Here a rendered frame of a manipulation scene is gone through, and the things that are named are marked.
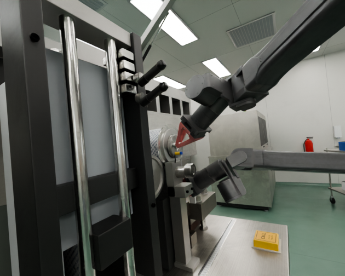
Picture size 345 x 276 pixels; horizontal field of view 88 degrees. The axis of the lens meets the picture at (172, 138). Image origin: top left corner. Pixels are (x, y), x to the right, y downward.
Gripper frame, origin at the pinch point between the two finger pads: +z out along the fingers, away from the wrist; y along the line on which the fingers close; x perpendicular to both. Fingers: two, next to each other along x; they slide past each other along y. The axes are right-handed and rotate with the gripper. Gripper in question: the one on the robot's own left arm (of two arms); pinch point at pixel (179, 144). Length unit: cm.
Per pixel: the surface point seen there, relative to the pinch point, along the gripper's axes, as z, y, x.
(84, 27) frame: -17.6, -32.8, 8.9
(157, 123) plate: 23, 40, 32
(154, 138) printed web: 3.4, -3.5, 6.1
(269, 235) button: 5.7, 18.1, -38.8
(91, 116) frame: -9.5, -32.2, 1.5
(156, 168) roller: 7.1, -6.8, -2.0
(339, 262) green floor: 39, 167, -140
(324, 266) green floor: 49, 155, -131
